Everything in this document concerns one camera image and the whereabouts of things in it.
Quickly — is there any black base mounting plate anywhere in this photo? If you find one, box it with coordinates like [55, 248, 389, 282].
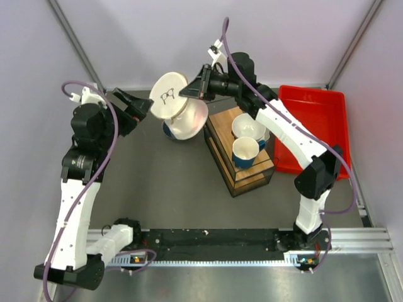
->
[124, 228, 329, 261]

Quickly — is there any blue ceramic bowl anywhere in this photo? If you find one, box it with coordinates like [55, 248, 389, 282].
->
[162, 121, 176, 140]

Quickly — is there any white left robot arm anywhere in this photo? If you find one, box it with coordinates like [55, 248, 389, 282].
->
[33, 86, 152, 290]

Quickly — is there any white scalloped plate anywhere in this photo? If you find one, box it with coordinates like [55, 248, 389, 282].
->
[263, 128, 271, 142]

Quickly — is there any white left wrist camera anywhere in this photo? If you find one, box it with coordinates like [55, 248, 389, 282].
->
[69, 87, 107, 108]

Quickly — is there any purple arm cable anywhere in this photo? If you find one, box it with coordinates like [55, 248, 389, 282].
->
[42, 81, 157, 302]
[220, 17, 358, 273]

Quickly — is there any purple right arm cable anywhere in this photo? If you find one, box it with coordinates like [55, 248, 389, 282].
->
[220, 17, 358, 273]

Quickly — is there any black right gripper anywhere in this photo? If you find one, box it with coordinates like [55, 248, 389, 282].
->
[179, 65, 241, 102]

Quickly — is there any black wire wooden shelf rack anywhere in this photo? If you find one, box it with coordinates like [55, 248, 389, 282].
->
[203, 107, 278, 198]

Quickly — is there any blue white mug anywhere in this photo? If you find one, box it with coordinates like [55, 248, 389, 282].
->
[232, 137, 266, 169]

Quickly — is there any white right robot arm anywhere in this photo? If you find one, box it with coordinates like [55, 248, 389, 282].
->
[179, 52, 344, 249]

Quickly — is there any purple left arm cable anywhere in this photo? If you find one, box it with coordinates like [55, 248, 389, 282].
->
[42, 81, 157, 302]

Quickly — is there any red plastic tray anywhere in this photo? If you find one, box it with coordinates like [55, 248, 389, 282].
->
[278, 85, 351, 167]

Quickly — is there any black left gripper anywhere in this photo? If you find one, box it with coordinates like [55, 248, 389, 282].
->
[98, 87, 154, 148]

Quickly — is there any white ceramic bowl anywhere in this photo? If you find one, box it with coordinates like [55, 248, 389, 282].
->
[231, 113, 266, 141]

